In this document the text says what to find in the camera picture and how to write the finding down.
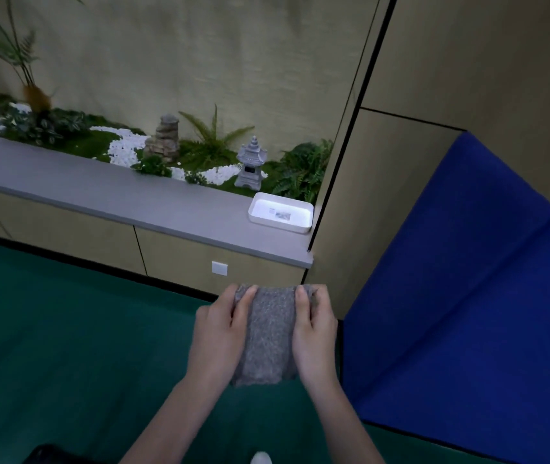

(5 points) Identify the grey ledge top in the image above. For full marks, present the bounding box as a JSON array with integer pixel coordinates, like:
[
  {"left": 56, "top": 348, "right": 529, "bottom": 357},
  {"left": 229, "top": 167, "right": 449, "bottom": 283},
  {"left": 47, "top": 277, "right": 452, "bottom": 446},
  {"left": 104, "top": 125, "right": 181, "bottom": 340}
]
[{"left": 0, "top": 129, "right": 314, "bottom": 269}]

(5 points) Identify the bushy dark green fern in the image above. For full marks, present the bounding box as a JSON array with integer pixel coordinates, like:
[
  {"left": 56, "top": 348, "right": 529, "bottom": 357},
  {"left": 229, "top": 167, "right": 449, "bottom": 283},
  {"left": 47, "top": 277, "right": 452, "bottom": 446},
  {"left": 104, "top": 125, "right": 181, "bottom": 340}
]
[{"left": 271, "top": 138, "right": 335, "bottom": 205}]

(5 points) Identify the person's right hand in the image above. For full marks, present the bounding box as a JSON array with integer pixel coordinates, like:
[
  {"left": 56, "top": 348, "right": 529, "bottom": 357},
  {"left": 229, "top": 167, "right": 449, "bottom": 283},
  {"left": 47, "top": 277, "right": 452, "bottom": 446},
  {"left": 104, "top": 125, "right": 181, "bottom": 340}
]
[{"left": 291, "top": 285, "right": 339, "bottom": 385}]

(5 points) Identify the spreading green fern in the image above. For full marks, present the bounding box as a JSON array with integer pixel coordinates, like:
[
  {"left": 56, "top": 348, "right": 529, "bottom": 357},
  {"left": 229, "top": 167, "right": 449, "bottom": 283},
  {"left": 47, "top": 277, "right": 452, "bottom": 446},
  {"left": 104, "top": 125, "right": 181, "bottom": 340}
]
[{"left": 177, "top": 104, "right": 256, "bottom": 172}]

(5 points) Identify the grey cloth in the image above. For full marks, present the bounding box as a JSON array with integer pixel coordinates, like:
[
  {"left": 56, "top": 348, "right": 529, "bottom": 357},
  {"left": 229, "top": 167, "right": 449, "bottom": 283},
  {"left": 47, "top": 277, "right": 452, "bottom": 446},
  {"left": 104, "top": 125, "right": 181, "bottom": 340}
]
[{"left": 229, "top": 283, "right": 318, "bottom": 387}]

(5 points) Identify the blue padded mat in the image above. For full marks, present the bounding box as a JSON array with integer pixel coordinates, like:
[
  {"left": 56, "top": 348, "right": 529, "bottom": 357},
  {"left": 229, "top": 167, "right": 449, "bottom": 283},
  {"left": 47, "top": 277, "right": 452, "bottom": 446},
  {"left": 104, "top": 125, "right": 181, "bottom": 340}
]
[{"left": 341, "top": 131, "right": 550, "bottom": 464}]

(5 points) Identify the person's right forearm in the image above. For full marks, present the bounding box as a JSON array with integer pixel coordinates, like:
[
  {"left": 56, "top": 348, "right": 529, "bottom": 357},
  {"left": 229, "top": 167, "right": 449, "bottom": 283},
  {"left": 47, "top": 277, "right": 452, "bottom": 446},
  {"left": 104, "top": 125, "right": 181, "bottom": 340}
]
[{"left": 301, "top": 376, "right": 386, "bottom": 464}]

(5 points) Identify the variegated leafy ground plant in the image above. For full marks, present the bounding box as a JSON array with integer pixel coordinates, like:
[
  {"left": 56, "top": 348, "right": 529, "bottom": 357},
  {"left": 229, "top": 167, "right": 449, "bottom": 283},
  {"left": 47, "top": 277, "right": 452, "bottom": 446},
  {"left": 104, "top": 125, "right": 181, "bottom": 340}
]
[{"left": 0, "top": 107, "right": 93, "bottom": 146}]

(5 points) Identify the bed of white pebbles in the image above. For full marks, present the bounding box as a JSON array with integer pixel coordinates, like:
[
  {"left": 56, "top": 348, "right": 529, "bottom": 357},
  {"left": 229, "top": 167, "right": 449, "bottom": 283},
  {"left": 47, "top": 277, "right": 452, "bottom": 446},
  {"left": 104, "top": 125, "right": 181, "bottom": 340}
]
[{"left": 0, "top": 103, "right": 270, "bottom": 187}]

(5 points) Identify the grey stone pagoda lantern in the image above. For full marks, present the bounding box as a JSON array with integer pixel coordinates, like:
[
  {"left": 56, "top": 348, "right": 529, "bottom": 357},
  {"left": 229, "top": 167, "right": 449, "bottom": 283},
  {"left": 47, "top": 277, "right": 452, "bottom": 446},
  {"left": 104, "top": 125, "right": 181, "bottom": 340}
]
[{"left": 234, "top": 135, "right": 269, "bottom": 190}]

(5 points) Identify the white rectangular tray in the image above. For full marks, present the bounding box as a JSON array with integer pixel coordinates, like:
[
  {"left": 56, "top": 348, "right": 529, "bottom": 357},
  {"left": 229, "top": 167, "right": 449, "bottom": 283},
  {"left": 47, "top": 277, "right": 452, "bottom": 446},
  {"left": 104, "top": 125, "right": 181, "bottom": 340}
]
[{"left": 248, "top": 191, "right": 314, "bottom": 234}]

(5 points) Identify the green moss ground cover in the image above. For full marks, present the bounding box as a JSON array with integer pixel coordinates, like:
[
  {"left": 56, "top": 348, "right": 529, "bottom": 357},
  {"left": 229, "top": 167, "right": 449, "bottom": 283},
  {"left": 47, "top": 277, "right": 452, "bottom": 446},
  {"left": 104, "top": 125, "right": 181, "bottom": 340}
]
[{"left": 0, "top": 94, "right": 285, "bottom": 194}]

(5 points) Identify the tall fern plant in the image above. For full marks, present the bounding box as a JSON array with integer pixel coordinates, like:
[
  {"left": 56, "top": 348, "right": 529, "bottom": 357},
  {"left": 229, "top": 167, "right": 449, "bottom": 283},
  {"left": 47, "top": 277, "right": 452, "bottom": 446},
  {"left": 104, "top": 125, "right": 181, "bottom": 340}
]
[{"left": 0, "top": 0, "right": 85, "bottom": 113}]

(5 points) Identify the brown stacked stone ornament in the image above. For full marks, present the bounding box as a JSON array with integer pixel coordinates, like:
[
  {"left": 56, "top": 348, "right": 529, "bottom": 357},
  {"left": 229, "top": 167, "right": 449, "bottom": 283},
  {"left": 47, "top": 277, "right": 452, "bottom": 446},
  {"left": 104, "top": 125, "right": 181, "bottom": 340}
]
[{"left": 143, "top": 114, "right": 181, "bottom": 163}]

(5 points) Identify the small green leafy plant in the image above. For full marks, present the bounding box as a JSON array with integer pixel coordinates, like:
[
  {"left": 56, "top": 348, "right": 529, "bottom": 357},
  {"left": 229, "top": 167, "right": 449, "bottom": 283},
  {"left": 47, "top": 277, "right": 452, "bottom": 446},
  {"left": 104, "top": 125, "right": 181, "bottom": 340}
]
[{"left": 134, "top": 154, "right": 174, "bottom": 179}]

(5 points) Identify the person's left forearm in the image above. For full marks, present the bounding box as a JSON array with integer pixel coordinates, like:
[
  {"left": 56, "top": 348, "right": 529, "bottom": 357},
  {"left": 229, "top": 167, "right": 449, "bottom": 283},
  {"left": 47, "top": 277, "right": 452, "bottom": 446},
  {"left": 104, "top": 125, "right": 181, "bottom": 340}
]
[{"left": 119, "top": 373, "right": 237, "bottom": 464}]

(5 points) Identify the black object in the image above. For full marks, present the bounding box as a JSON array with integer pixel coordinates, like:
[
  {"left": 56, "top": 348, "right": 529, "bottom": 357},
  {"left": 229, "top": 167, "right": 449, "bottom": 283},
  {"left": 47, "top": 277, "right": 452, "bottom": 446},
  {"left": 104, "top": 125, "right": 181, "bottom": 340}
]
[{"left": 23, "top": 443, "right": 87, "bottom": 464}]

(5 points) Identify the person's left hand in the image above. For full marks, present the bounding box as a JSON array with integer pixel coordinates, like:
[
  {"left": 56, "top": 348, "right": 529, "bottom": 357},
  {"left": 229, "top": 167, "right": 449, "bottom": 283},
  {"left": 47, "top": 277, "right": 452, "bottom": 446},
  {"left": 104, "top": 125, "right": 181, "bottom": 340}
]
[{"left": 188, "top": 284, "right": 258, "bottom": 378}]

